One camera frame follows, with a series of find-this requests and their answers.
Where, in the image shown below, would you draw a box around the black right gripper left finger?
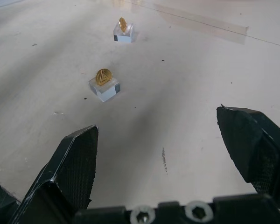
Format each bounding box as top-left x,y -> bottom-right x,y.
9,125 -> 99,224

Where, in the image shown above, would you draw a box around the clear acrylic block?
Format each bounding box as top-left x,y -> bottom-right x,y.
113,22 -> 134,43
88,78 -> 121,103

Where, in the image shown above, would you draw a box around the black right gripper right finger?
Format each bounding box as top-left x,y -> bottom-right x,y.
216,104 -> 280,210

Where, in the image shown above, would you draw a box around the gold coin with triangle emblem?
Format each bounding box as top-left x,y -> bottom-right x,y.
95,68 -> 113,86
119,17 -> 127,33

